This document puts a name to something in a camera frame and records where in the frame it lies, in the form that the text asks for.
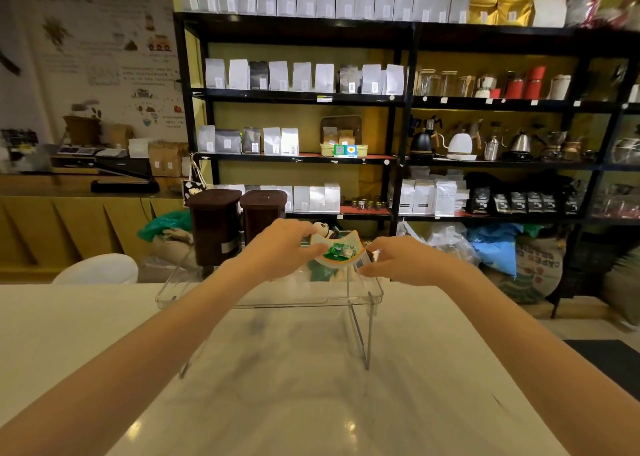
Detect person's right hand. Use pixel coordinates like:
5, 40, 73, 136
357, 236, 459, 289

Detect person's left hand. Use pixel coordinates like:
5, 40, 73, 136
239, 218, 331, 284

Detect white cat-shaped dish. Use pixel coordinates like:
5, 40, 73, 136
309, 230, 374, 272

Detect person's left forearm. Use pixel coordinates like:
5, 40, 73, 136
0, 257, 262, 456

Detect person's right forearm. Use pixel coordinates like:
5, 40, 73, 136
446, 264, 640, 456

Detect green wrapped candies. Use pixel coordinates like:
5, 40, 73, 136
323, 242, 357, 262

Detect clear acrylic riser stand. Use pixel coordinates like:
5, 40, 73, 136
155, 230, 385, 377

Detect small brown lidded container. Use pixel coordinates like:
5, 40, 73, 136
239, 190, 289, 247

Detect row of small glass jars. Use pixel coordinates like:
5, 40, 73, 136
349, 196, 391, 211

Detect clear plastic bags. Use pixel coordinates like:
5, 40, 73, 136
397, 220, 482, 267

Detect group of white labelled pouches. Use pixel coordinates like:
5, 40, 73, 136
398, 167, 470, 217

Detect large brown lidded container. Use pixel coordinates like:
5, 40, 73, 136
185, 188, 244, 268

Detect green tray with boxes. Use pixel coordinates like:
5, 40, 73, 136
319, 126, 369, 159

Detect blue plastic bag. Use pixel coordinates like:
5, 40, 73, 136
466, 223, 525, 277

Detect dark grey coffee pouch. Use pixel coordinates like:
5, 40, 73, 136
241, 127, 262, 155

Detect black gooseneck kettle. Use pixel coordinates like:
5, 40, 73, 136
409, 116, 444, 159

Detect black and white tote bag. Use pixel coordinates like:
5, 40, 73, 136
182, 153, 209, 207

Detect light grey coffee pouch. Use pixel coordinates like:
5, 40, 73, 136
214, 129, 243, 154

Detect plain burlap sack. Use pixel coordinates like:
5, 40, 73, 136
149, 228, 197, 272

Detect white gooseneck kettle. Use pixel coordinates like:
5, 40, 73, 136
436, 129, 479, 161

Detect green plastic bag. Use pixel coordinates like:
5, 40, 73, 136
137, 210, 193, 244

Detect printed burlap sack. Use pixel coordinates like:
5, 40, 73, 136
481, 236, 565, 305

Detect row of black coffee pouches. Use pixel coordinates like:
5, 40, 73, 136
469, 185, 582, 216

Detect cardboard box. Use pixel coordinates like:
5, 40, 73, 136
148, 141, 184, 178

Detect row of white and grey pouches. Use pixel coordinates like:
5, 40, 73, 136
204, 58, 406, 96

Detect steel gooseneck kettle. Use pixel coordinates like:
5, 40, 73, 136
501, 131, 534, 162

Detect group of clear glass canisters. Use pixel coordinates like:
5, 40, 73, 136
414, 68, 477, 98

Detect black heat sealer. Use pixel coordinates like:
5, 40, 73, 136
90, 164, 161, 194

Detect white chair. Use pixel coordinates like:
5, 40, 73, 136
52, 253, 140, 286

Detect glass coffee dripper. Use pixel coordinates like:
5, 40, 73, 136
538, 130, 569, 162

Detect black metal shelf unit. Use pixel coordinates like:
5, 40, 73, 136
173, 11, 640, 321

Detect wooden counter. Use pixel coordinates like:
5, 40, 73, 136
0, 168, 187, 284

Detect black floor mat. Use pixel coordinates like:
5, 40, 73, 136
563, 339, 640, 402

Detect white canister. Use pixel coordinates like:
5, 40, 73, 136
546, 74, 572, 101

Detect brown paper bin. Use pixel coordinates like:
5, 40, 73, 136
63, 115, 102, 147

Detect gold foil pouch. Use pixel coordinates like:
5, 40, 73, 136
497, 0, 533, 27
468, 0, 500, 25

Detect white square pouch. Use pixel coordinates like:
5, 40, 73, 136
531, 0, 568, 28

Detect illustrated wall poster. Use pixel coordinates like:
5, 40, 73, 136
0, 0, 187, 147

